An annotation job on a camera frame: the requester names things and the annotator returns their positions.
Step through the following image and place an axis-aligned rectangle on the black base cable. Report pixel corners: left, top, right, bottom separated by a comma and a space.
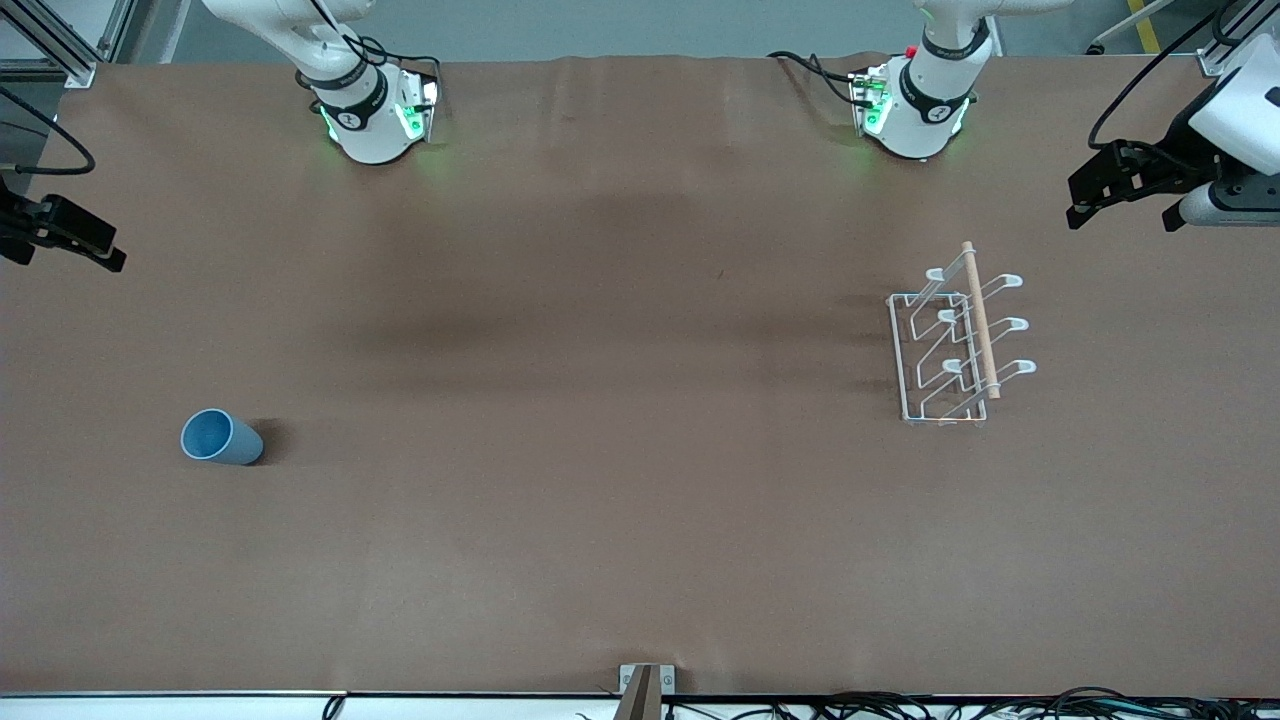
767, 50, 863, 107
358, 35, 443, 86

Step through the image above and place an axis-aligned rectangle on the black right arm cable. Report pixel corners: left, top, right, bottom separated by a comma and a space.
0, 85, 97, 177

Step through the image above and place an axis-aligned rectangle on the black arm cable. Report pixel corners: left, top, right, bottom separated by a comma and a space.
1088, 0, 1247, 153
0, 85, 97, 177

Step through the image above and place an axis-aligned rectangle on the black cable bundle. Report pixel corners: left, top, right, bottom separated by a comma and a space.
662, 686, 1280, 720

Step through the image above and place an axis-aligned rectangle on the white wire cup holder rack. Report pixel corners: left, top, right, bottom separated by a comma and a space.
886, 240, 1038, 428

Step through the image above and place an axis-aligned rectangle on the light blue plastic cup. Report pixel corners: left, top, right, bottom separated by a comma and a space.
180, 408, 265, 467

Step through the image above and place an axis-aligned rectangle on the green-lit arm base control box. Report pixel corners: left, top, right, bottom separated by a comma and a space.
395, 70, 442, 143
849, 62, 894, 138

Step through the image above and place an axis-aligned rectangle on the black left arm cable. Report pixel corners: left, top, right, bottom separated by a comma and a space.
1088, 0, 1247, 153

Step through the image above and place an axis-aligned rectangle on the aluminium frame profile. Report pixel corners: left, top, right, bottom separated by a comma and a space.
1197, 0, 1280, 77
0, 0, 138, 89

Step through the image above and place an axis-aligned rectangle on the metal table edge bracket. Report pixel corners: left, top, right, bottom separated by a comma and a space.
618, 663, 677, 697

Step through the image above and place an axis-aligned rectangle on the brown post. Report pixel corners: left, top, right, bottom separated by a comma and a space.
612, 666, 663, 720

